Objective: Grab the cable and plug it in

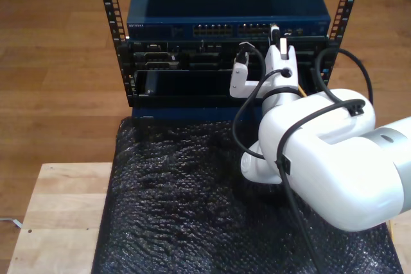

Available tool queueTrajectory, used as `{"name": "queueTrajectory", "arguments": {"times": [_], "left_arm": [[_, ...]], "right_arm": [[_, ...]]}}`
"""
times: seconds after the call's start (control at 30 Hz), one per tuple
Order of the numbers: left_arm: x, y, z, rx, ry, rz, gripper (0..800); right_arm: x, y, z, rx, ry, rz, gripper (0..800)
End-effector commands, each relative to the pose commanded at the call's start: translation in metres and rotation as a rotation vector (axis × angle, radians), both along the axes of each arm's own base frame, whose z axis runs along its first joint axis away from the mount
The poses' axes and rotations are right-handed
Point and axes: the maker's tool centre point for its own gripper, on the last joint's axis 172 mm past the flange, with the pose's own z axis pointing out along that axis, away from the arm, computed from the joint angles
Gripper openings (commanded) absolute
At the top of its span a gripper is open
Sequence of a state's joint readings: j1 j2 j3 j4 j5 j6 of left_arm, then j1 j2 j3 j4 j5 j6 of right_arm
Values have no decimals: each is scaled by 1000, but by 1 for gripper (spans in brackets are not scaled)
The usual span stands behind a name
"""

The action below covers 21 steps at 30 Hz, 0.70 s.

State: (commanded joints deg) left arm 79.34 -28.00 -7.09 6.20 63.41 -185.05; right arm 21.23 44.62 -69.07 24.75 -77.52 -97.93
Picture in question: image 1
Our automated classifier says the black bubble wrap mat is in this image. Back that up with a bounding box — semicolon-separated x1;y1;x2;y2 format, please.
91;116;404;274

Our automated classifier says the blue device with white label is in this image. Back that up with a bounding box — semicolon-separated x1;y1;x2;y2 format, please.
130;69;317;121

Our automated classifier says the thick black hanging cable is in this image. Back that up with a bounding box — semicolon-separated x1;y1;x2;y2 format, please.
314;47;374;105

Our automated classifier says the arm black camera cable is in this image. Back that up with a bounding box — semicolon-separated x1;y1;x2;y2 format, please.
231;42;367;274

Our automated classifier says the black rack server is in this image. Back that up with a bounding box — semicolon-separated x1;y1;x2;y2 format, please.
127;38;329;71

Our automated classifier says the yellow network cable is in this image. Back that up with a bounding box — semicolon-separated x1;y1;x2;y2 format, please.
270;22;396;242

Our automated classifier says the grey flat strip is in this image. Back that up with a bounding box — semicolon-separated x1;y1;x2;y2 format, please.
0;218;25;228

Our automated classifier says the gripper black connector cable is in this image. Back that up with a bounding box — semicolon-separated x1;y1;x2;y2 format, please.
262;67;292;80

